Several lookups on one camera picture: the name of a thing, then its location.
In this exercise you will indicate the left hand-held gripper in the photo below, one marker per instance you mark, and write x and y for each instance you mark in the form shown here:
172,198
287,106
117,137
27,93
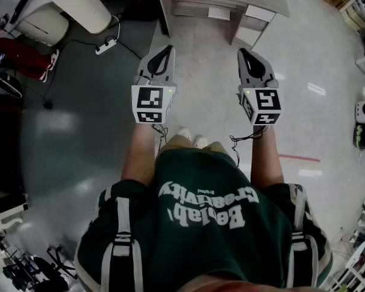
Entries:
149,102

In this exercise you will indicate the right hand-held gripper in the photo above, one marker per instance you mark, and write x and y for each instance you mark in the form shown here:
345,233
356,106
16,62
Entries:
266,105

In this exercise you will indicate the person's right forearm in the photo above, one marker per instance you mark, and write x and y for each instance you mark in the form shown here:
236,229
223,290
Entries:
266,160

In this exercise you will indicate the person's left forearm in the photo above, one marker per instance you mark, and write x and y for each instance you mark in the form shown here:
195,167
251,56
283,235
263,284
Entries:
140,154

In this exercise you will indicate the white power strip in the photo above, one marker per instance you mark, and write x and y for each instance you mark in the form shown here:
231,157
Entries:
106,47

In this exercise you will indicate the black cabinet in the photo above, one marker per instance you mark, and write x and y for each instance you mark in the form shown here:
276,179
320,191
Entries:
141,8

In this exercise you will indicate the grey wooden desk unit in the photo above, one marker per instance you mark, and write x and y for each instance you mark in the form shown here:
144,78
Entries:
231,5

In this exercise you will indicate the white shoe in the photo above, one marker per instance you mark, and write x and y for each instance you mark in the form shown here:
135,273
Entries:
184,133
200,141

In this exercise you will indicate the beige shorts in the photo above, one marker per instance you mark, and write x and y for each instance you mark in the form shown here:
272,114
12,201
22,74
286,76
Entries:
176,141

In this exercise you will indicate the red floor tape strip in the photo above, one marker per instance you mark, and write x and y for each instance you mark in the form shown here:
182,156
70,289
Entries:
298,157

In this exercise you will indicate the white ribbed cabinet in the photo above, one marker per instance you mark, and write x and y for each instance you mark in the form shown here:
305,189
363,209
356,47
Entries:
82,2

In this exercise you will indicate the cream rounded appliance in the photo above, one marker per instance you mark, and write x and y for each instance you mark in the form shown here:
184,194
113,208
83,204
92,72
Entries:
45,26

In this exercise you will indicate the black flat bar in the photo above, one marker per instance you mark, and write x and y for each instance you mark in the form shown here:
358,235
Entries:
21,5

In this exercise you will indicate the green printed t-shirt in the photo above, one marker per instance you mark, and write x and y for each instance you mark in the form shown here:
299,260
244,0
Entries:
200,217

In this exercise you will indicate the dark desk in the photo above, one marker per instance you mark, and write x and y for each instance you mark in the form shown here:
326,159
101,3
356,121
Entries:
3,151

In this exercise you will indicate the black office chair base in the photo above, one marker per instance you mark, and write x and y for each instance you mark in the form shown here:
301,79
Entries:
59,260

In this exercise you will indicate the white metal rack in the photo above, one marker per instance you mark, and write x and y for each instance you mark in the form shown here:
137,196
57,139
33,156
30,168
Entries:
356,272

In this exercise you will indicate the white table frame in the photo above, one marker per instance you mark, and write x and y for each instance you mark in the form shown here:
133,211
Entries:
363,17

